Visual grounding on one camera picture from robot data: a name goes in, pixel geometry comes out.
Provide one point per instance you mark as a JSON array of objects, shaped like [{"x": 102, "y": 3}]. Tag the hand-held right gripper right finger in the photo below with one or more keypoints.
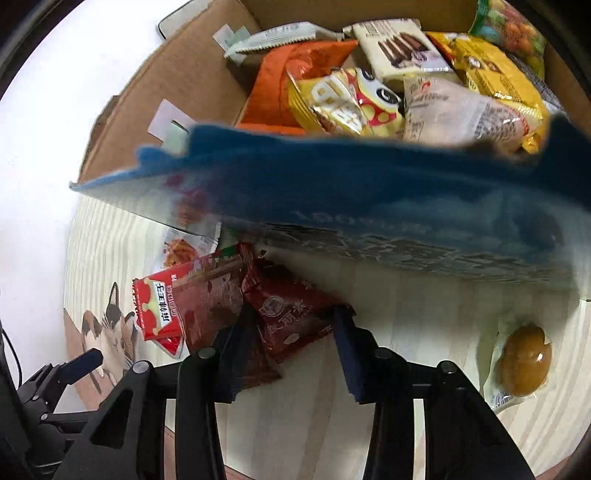
[{"x": 353, "y": 360}]

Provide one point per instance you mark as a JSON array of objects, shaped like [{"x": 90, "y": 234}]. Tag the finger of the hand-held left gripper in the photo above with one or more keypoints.
[{"x": 83, "y": 362}]

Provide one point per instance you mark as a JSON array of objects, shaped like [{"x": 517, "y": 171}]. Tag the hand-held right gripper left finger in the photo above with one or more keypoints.
[{"x": 226, "y": 364}]

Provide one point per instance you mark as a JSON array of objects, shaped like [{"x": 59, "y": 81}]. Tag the dark red clear window packet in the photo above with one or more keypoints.
[{"x": 207, "y": 295}]

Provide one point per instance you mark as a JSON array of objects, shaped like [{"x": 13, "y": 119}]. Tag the dark red round logo packet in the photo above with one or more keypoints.
[{"x": 291, "y": 314}]

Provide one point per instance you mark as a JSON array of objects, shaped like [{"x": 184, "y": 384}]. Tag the red packet with white label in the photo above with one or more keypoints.
[{"x": 157, "y": 309}]

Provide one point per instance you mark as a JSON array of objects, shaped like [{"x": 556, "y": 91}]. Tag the white and orange snack packet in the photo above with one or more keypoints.
[{"x": 184, "y": 251}]

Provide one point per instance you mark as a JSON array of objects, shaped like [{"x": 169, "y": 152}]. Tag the cardboard box with blue print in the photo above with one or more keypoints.
[{"x": 369, "y": 198}]

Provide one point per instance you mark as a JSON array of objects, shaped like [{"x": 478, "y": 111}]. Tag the round brown bun packet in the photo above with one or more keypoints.
[{"x": 524, "y": 364}]

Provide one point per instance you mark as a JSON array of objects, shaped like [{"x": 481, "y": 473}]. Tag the yellow panda snack packet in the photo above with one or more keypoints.
[{"x": 341, "y": 101}]

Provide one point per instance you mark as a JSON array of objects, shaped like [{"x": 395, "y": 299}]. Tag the beige bread packet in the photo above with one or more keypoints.
[{"x": 452, "y": 115}]

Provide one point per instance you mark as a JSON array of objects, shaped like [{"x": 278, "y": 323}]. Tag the white chocolate stick packet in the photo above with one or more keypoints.
[{"x": 397, "y": 46}]

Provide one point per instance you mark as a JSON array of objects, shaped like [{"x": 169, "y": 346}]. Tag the large yellow snack packet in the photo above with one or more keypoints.
[{"x": 494, "y": 74}]

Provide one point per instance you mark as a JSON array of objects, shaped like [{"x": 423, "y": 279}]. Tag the colourful candy bag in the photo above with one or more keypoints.
[{"x": 508, "y": 27}]

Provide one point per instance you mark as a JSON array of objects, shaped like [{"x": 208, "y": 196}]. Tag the striped pink cat tablecloth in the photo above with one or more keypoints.
[{"x": 415, "y": 314}]

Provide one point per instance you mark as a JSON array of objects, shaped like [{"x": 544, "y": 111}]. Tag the white padded chair black frame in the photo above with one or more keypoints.
[{"x": 173, "y": 23}]

